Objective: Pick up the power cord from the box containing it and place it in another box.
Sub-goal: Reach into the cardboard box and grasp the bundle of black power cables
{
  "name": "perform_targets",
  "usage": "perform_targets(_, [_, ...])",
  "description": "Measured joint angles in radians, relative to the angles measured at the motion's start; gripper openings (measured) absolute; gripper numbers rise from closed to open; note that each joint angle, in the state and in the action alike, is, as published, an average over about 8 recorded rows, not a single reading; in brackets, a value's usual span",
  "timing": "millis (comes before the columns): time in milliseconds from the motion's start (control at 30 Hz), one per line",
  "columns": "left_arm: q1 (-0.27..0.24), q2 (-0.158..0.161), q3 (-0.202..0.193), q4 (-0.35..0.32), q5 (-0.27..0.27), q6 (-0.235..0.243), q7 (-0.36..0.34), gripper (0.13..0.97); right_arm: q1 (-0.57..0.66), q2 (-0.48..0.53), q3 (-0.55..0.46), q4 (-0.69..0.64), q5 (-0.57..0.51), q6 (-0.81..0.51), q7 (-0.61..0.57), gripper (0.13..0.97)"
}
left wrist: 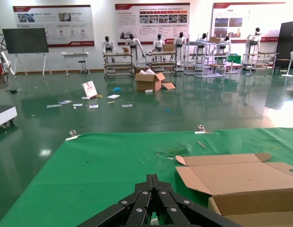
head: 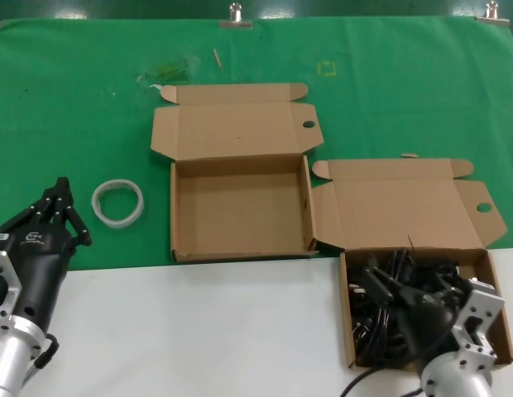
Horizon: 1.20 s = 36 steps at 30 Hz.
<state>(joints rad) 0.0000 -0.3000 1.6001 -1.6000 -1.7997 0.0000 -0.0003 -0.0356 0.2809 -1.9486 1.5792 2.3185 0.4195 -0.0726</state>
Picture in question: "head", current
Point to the small wooden stick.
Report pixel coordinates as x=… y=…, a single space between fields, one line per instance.
x=217 y=58

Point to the silver binder clip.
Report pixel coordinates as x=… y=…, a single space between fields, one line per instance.
x=236 y=18
x=492 y=14

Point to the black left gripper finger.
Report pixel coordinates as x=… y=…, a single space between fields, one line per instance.
x=72 y=219
x=37 y=207

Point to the cardboard box with plain lid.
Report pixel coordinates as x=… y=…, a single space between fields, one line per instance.
x=405 y=198

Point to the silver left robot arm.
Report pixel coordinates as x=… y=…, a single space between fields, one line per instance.
x=12 y=351

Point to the small cardboard scrap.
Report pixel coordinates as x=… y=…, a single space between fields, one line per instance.
x=408 y=155

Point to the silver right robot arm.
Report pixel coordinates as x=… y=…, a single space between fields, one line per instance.
x=455 y=376

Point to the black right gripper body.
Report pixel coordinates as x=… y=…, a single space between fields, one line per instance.
x=430 y=326

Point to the clear tape roll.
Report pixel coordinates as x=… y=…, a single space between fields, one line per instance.
x=103 y=217

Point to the cardboard box with dotted lid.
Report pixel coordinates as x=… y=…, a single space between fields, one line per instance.
x=240 y=207

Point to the crumpled clear tape patch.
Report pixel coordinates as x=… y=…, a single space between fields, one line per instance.
x=171 y=71

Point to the small white tape scrap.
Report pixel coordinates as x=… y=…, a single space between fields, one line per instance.
x=155 y=86

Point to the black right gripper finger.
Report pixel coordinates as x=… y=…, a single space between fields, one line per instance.
x=453 y=289
x=378 y=283

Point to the green table cloth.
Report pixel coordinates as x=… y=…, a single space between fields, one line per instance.
x=54 y=103

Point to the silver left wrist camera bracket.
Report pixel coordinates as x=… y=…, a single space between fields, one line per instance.
x=2 y=281

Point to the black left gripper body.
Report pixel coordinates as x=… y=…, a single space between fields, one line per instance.
x=41 y=264

